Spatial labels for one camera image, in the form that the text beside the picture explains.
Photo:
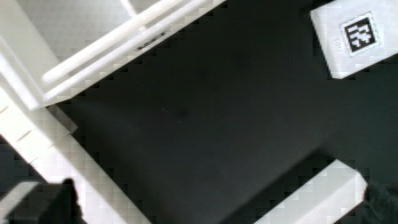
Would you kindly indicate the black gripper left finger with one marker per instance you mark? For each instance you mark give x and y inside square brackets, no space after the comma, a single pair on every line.
[42,203]

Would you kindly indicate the white U-shaped table fence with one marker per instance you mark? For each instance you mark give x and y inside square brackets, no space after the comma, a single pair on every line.
[33,129]

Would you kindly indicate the white cabinet door panel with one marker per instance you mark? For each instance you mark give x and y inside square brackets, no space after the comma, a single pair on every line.
[356,26]
[324,199]

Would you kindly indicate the white cabinet body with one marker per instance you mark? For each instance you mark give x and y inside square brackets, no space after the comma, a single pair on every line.
[125,43]

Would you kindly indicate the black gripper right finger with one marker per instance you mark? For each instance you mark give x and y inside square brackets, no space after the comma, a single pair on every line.
[381,202]

